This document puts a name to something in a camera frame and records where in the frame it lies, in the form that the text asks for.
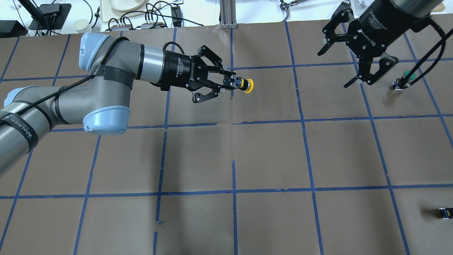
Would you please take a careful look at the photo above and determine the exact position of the green push button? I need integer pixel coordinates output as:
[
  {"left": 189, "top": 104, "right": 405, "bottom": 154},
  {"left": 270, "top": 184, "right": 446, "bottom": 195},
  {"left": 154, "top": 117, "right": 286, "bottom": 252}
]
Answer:
[{"left": 392, "top": 70, "right": 417, "bottom": 91}]

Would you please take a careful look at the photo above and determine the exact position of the white paper cup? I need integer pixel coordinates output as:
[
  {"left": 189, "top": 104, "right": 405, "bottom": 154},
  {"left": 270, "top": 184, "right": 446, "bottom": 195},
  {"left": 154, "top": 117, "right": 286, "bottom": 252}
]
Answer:
[{"left": 73, "top": 19, "right": 92, "bottom": 34}]

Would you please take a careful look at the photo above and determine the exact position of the beige plate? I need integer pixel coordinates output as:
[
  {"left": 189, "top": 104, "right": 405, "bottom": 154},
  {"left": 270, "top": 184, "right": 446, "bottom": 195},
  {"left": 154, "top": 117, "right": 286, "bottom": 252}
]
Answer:
[{"left": 108, "top": 0, "right": 147, "bottom": 12}]

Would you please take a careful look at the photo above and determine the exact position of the aluminium frame post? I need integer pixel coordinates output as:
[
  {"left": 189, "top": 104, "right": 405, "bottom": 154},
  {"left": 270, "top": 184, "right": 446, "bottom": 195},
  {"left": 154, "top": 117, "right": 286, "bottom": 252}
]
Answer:
[{"left": 219, "top": 0, "right": 238, "bottom": 29}]

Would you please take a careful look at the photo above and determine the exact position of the yellow push button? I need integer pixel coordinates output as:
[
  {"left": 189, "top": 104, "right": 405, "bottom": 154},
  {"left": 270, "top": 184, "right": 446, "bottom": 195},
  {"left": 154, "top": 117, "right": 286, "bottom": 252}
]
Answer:
[{"left": 220, "top": 75, "right": 254, "bottom": 94}]

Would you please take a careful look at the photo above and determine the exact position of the small circuit board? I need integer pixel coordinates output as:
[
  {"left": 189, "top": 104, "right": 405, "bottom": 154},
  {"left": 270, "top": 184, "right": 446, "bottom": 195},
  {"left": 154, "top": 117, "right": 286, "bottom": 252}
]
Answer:
[
  {"left": 108, "top": 23, "right": 133, "bottom": 31},
  {"left": 140, "top": 22, "right": 167, "bottom": 30}
]

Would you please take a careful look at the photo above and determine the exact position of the beige tray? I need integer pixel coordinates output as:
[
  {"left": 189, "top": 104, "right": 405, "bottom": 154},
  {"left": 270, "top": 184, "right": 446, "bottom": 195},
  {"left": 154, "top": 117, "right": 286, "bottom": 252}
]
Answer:
[{"left": 100, "top": 0, "right": 161, "bottom": 23}]

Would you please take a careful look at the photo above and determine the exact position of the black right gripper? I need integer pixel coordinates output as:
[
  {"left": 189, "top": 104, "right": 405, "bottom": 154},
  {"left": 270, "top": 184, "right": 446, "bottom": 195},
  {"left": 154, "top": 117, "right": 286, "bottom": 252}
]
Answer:
[{"left": 317, "top": 0, "right": 411, "bottom": 88}]

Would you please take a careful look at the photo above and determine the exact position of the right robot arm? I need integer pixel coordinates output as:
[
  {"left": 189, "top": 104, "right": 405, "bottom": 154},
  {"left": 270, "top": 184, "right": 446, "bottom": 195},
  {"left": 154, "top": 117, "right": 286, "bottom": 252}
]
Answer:
[{"left": 318, "top": 0, "right": 452, "bottom": 90}]

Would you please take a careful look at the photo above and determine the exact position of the red push button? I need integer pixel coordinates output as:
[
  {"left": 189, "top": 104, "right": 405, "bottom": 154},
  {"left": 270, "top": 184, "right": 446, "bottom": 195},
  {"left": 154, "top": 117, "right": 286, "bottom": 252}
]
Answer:
[{"left": 438, "top": 207, "right": 453, "bottom": 220}]

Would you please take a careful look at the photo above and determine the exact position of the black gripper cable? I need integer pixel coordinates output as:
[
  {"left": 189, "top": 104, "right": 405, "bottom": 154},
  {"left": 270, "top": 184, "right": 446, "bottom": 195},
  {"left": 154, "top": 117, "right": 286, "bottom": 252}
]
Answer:
[{"left": 403, "top": 14, "right": 453, "bottom": 87}]

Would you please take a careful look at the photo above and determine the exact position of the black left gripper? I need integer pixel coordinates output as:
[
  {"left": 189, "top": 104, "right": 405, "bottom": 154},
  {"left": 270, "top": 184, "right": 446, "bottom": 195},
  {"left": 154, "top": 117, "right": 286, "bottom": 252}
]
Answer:
[{"left": 163, "top": 45, "right": 236, "bottom": 103}]

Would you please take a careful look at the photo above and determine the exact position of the black power adapter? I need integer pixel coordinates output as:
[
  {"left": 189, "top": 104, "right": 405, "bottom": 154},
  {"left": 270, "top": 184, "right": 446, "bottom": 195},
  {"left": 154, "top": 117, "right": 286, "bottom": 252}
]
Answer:
[{"left": 171, "top": 5, "right": 183, "bottom": 28}]

